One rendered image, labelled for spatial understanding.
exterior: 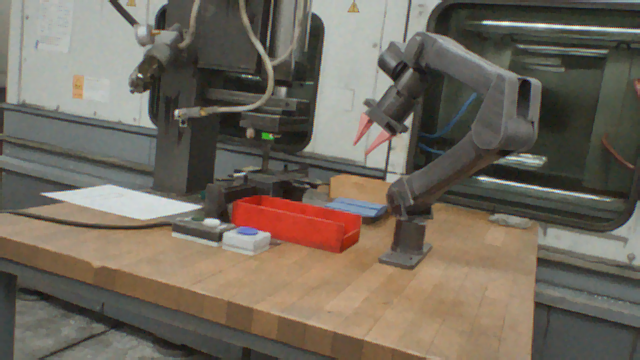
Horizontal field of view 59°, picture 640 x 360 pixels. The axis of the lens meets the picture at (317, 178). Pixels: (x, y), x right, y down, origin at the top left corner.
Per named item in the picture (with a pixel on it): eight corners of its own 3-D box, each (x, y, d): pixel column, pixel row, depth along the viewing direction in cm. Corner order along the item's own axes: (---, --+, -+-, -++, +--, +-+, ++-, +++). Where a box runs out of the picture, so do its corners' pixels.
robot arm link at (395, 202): (386, 186, 114) (405, 192, 109) (418, 186, 119) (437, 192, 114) (382, 216, 115) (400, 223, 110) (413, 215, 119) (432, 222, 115)
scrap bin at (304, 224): (340, 254, 110) (344, 224, 109) (230, 228, 119) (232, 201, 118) (358, 242, 121) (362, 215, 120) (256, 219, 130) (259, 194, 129)
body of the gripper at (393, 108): (368, 105, 122) (389, 77, 119) (404, 135, 119) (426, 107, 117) (359, 105, 116) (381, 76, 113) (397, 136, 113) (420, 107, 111)
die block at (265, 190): (268, 217, 133) (271, 186, 132) (232, 209, 137) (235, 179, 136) (302, 205, 152) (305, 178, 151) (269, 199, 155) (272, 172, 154)
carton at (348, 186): (411, 221, 154) (415, 193, 152) (326, 204, 162) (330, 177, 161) (421, 213, 165) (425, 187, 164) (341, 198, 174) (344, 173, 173)
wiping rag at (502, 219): (484, 226, 159) (532, 231, 154) (484, 216, 158) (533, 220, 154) (488, 218, 172) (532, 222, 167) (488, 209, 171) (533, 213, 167)
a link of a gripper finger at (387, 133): (353, 139, 124) (378, 106, 121) (377, 160, 122) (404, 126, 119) (342, 141, 118) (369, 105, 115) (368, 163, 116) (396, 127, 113)
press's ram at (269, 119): (279, 145, 130) (294, 13, 125) (185, 129, 139) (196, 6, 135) (309, 142, 146) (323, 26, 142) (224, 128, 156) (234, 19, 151)
